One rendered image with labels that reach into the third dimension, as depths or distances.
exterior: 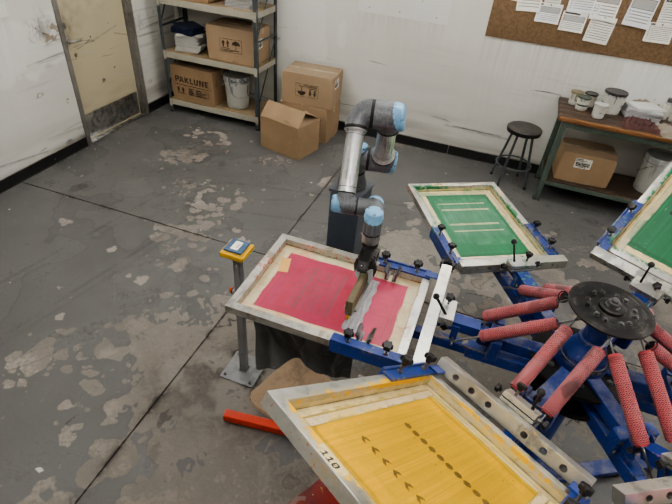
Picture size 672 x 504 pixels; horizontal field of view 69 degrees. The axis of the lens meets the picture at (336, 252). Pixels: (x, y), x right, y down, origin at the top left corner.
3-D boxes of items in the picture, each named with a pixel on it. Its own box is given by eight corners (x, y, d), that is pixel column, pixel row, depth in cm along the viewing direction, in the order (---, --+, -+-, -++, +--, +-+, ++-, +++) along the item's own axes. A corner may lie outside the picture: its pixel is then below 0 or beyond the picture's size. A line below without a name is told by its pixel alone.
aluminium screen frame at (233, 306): (225, 311, 210) (224, 305, 208) (282, 239, 255) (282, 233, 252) (401, 370, 193) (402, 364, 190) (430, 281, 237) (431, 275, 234)
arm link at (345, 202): (346, 91, 198) (329, 210, 199) (373, 95, 197) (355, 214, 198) (347, 100, 210) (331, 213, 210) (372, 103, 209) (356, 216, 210)
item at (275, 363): (257, 370, 239) (254, 309, 213) (260, 365, 242) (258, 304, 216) (345, 402, 229) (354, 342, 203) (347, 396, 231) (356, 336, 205)
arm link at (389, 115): (368, 153, 252) (373, 92, 199) (397, 157, 251) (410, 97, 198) (364, 174, 249) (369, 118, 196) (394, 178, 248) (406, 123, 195)
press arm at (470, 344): (293, 302, 231) (293, 293, 227) (298, 294, 236) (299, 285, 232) (565, 389, 203) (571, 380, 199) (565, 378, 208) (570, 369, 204)
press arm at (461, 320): (436, 325, 208) (438, 317, 205) (438, 316, 213) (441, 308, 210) (476, 338, 204) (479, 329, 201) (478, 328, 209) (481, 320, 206)
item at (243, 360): (219, 376, 298) (205, 253, 239) (237, 351, 315) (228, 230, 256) (251, 388, 293) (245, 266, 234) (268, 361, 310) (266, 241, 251)
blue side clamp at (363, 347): (328, 350, 199) (329, 338, 195) (332, 342, 203) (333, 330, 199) (399, 374, 193) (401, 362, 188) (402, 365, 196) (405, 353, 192)
